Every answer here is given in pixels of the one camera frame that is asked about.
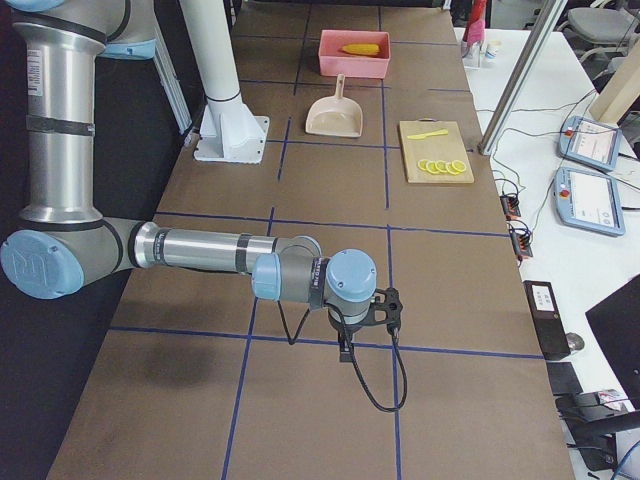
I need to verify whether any pink plastic bin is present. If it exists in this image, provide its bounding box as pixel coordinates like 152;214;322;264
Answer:
318;29;391;79

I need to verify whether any aluminium frame post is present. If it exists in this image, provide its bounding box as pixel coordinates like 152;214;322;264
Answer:
478;0;567;155

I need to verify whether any orange black adapter far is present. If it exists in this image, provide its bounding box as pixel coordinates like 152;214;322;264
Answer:
500;193;521;220

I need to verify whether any yellow toy corn cob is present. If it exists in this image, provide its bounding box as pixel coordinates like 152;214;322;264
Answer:
341;43;381;57

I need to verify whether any orange black adapter near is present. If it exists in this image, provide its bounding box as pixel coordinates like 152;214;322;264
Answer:
509;224;533;261

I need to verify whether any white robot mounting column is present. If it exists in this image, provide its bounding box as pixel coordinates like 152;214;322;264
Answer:
180;0;270;164

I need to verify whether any black box white label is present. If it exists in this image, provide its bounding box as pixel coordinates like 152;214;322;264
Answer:
523;280;570;361

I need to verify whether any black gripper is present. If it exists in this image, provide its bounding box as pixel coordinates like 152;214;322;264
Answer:
328;314;366;363

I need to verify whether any teach pendant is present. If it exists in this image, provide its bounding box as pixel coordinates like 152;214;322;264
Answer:
558;116;622;172
554;167;626;237

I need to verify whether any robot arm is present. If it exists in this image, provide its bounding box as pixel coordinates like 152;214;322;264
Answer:
1;19;252;378

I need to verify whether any pink towel on rack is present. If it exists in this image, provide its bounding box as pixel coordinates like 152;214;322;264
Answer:
462;0;487;47

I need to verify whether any black monitor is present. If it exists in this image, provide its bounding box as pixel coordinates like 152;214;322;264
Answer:
586;285;639;404

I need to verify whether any teach pendant far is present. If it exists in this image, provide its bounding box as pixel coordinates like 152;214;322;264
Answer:
558;116;622;172

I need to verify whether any teach pendant near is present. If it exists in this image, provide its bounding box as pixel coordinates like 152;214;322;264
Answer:
554;167;626;237

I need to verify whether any yellow plastic knife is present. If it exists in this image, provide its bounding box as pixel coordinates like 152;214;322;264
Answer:
406;129;449;140

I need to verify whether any orange black adapter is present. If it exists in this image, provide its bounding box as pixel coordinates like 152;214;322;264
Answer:
500;193;521;220
509;224;533;261

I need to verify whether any grey office chair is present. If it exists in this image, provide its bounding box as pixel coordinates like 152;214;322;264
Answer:
566;7;639;64

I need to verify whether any white paper cup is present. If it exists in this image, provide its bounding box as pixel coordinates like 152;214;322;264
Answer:
484;40;502;62

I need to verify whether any wooden cutting board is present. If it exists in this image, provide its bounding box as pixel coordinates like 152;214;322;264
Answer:
398;120;475;185

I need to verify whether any beige plastic dustpan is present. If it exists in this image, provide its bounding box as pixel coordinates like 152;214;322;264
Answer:
305;73;363;138

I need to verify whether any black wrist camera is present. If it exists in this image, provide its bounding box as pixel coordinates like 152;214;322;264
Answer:
364;287;403;336

